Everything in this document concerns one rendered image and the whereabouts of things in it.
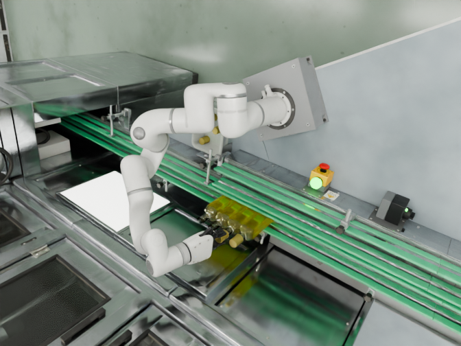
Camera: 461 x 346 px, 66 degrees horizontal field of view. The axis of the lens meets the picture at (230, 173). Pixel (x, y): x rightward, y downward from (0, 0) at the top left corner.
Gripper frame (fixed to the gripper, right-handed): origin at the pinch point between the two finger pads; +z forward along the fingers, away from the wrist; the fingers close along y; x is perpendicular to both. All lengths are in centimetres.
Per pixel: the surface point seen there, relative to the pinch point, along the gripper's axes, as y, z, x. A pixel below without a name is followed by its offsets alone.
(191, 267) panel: -12.4, -9.3, 3.0
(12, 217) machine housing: -16, -55, 70
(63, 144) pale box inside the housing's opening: -10, -19, 118
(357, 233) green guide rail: 14.0, 31.1, -34.8
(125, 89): 20, 18, 116
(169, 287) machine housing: -12.6, -21.2, -0.6
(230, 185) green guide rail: 6.2, 20.8, 19.9
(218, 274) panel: -11.7, -3.5, -6.0
